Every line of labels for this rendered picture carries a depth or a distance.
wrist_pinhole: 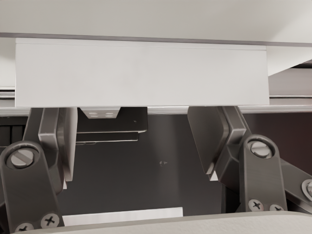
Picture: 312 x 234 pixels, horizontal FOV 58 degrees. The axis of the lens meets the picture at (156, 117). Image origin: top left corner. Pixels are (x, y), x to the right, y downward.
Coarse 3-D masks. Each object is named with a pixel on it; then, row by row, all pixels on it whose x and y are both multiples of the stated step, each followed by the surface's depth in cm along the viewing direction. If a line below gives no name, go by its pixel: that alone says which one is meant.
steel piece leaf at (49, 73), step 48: (48, 48) 9; (96, 48) 9; (144, 48) 9; (192, 48) 10; (240, 48) 10; (48, 96) 9; (96, 96) 9; (144, 96) 9; (192, 96) 10; (240, 96) 10
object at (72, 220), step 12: (72, 216) 18; (84, 216) 18; (96, 216) 18; (108, 216) 18; (120, 216) 18; (132, 216) 19; (144, 216) 19; (156, 216) 19; (168, 216) 19; (180, 216) 19
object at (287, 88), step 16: (304, 64) 49; (272, 80) 47; (288, 80) 47; (304, 80) 48; (0, 96) 39; (272, 96) 47; (288, 96) 47; (304, 96) 48; (0, 112) 44; (16, 112) 45; (160, 112) 52; (176, 112) 53; (256, 112) 58; (272, 112) 59; (288, 112) 60; (304, 112) 62
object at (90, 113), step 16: (80, 112) 36; (96, 112) 28; (112, 112) 29; (128, 112) 37; (144, 112) 38; (80, 128) 36; (96, 128) 36; (112, 128) 37; (128, 128) 37; (144, 128) 37
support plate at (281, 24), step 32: (0, 0) 6; (32, 0) 7; (64, 0) 7; (96, 0) 7; (128, 0) 7; (160, 0) 7; (192, 0) 7; (224, 0) 7; (256, 0) 7; (288, 0) 7; (32, 32) 8; (64, 32) 9; (96, 32) 9; (128, 32) 9; (160, 32) 9; (192, 32) 9; (224, 32) 9; (256, 32) 9; (288, 32) 9; (0, 64) 12; (288, 64) 13
